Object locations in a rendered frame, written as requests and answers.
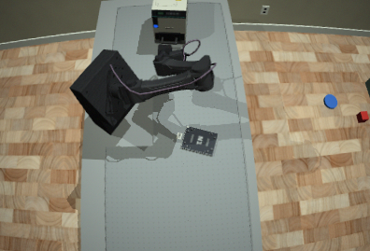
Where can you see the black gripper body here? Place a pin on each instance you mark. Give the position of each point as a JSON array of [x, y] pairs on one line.
[[162, 47]]

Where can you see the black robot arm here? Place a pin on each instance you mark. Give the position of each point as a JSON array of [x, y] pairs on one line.
[[164, 66]]

